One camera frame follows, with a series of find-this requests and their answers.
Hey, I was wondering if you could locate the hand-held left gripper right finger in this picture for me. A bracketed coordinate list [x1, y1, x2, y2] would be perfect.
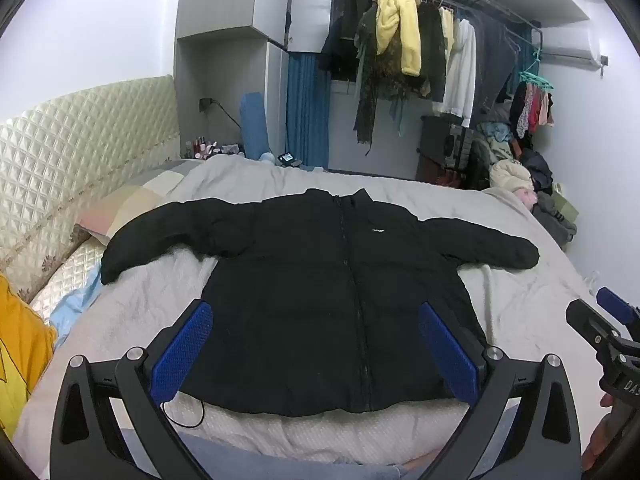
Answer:
[417, 301, 583, 480]

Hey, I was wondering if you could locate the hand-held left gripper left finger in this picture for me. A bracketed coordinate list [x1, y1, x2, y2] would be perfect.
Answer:
[49, 299, 216, 480]

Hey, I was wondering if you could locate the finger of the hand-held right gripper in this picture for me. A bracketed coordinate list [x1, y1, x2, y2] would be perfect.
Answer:
[596, 286, 640, 333]
[565, 299, 613, 348]

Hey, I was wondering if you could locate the black puffer jacket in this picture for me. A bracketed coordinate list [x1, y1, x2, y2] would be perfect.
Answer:
[100, 187, 541, 418]

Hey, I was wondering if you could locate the pile of clothes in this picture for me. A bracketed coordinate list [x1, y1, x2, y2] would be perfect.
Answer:
[470, 120, 578, 251]

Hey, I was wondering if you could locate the person's right hand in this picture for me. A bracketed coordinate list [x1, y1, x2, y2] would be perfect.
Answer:
[582, 392, 621, 473]

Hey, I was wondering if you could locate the light blue cloth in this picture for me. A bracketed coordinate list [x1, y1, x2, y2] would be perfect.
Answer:
[49, 265, 108, 348]

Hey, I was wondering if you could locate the cream quilted bed sheet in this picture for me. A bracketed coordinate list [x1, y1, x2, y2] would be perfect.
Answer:
[29, 240, 107, 306]

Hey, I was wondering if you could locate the pastel checked pillow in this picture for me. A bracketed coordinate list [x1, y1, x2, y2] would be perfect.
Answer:
[75, 160, 201, 248]

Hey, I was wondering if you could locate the cream fleece garment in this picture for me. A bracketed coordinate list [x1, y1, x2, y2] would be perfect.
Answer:
[489, 159, 536, 196]

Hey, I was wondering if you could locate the yellow cloth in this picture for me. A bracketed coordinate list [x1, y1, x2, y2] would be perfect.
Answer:
[0, 272, 58, 441]

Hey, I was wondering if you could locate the bed with grey blanket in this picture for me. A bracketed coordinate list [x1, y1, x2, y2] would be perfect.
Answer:
[12, 155, 616, 466]

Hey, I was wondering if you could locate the dark storage cabinet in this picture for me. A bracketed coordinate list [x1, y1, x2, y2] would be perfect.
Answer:
[415, 115, 476, 191]

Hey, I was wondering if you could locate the row of cosmetic bottles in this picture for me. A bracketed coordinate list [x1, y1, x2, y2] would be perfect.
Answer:
[182, 135, 243, 161]

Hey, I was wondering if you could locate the hanging socks bunch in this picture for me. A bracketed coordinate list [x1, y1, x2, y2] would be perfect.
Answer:
[510, 81, 556, 141]

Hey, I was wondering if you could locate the teal hanging garment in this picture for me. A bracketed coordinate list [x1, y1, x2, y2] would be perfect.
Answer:
[385, 95, 416, 138]

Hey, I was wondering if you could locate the teal clip hanger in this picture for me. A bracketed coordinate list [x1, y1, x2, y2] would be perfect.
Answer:
[519, 35, 556, 92]

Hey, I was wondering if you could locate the cream quilted headboard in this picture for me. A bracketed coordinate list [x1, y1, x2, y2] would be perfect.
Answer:
[0, 75, 181, 306]

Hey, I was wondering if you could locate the white air conditioner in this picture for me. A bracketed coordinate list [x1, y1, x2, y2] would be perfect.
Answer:
[537, 25, 603, 68]

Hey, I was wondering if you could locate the dark patterned scarf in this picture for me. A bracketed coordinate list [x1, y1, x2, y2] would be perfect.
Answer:
[352, 5, 401, 146]

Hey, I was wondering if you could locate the dark grey hanging coat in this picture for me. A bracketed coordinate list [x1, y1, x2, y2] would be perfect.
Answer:
[472, 12, 523, 116]

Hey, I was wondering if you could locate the blue curtain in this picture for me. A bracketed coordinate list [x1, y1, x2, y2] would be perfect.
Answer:
[286, 51, 332, 168]

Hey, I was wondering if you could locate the white hoodie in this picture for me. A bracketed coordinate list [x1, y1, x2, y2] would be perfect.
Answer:
[432, 19, 478, 128]

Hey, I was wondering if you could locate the grey wardrobe cabinet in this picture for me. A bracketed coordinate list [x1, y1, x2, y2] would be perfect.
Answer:
[174, 0, 336, 166]

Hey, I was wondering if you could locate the black hanging jacket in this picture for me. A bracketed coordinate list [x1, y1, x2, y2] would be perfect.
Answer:
[417, 2, 448, 103]

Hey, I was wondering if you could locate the yellow fleece jacket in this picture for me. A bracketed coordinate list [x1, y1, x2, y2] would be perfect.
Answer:
[375, 0, 422, 77]

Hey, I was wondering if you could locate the black hanging coat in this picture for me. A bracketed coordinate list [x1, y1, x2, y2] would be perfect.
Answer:
[320, 0, 376, 83]

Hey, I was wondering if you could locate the thin black cable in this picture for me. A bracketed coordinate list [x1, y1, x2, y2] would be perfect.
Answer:
[160, 395, 206, 429]

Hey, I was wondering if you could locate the black charger cable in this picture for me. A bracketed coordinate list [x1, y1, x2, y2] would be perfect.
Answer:
[212, 101, 243, 131]

